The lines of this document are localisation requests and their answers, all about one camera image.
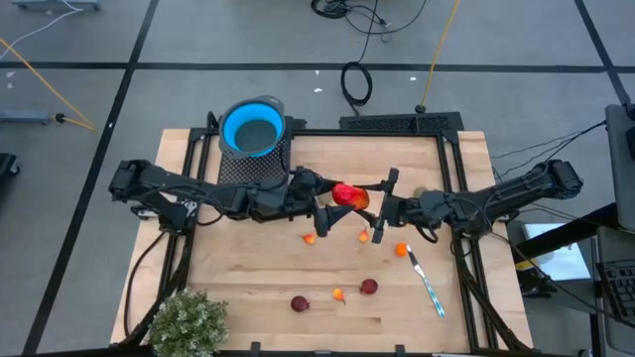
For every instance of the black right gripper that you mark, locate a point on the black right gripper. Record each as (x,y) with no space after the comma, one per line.
(417,210)

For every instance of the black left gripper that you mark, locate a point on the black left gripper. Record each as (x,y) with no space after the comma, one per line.
(305,193)

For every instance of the red orange mango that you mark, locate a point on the red orange mango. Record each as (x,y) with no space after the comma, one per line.
(349,196)

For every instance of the small orange yellow pear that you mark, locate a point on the small orange yellow pear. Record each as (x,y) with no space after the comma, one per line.
(339,295)
(309,238)
(363,235)

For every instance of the small orange tangerine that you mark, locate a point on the small orange tangerine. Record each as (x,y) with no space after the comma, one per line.
(401,249)

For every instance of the light red pomegranate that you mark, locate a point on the light red pomegranate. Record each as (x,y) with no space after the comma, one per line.
(368,286)

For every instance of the dark red pomegranate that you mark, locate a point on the dark red pomegranate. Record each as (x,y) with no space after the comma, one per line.
(299,303)

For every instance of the blue collapsible colander grey rim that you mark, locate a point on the blue collapsible colander grey rim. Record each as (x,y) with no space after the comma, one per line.
(230,126)

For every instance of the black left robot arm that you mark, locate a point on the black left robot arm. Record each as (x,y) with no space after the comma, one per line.
(149,181)

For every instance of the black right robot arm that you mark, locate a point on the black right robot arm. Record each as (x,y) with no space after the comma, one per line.
(521,191)

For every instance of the black perforated metal panel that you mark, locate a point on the black perforated metal panel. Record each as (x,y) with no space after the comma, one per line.
(397,122)

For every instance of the black perforated metal stand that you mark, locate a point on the black perforated metal stand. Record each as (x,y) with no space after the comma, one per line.
(253,168)

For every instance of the black table clamp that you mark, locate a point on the black table clamp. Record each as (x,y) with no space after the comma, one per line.
(255,349)
(400,350)

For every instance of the green potted plant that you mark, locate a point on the green potted plant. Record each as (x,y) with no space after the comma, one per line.
(188,324)

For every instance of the black diagonal bar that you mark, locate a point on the black diagonal bar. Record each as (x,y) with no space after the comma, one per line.
(570,230)

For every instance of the black keyboard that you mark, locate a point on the black keyboard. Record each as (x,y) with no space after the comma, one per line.
(620,292)

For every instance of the grey stand foot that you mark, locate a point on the grey stand foot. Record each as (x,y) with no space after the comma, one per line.
(54,4)
(22,117)

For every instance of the black floor object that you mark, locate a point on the black floor object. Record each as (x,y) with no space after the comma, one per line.
(6,163)

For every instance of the black metal table frame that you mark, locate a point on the black metal table frame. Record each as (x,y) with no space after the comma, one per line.
(317,133)

